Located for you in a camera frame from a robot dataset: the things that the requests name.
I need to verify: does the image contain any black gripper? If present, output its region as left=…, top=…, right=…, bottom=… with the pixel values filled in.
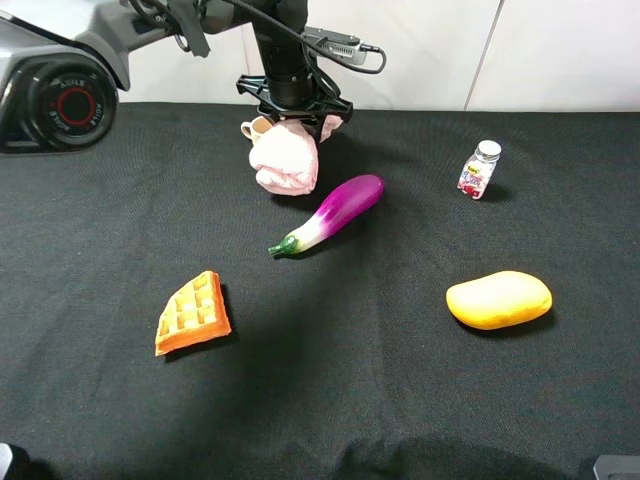
left=236, top=73, right=353, bottom=144

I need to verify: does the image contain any pink towel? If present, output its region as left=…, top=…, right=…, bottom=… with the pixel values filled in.
left=249, top=119, right=319, bottom=196

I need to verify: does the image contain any grey robot base left corner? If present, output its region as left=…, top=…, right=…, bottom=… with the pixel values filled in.
left=0, top=443, right=14, bottom=480

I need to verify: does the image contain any grey robot base right corner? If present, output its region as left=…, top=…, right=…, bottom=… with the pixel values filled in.
left=593, top=455, right=640, bottom=480

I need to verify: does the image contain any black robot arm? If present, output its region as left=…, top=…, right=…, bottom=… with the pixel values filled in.
left=1, top=1, right=364, bottom=155

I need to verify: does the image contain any beige small cup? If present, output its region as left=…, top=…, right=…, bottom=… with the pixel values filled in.
left=240, top=116, right=274, bottom=146

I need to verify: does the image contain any purple toy eggplant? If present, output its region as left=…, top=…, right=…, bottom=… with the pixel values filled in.
left=268, top=174, right=384, bottom=256

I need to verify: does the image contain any small candy bottle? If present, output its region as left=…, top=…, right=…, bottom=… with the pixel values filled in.
left=457, top=140, right=501, bottom=200

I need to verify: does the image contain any orange toy waffle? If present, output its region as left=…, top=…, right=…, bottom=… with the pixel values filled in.
left=155, top=270, right=232, bottom=356

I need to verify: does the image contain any black tablecloth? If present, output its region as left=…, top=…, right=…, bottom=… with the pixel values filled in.
left=1, top=104, right=639, bottom=479

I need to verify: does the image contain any yellow toy mango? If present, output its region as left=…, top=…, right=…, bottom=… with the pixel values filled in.
left=445, top=271, right=553, bottom=331

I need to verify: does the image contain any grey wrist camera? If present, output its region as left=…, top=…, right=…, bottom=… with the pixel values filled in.
left=303, top=26, right=367, bottom=66

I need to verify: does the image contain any black cable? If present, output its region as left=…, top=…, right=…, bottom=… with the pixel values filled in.
left=129, top=0, right=388, bottom=96

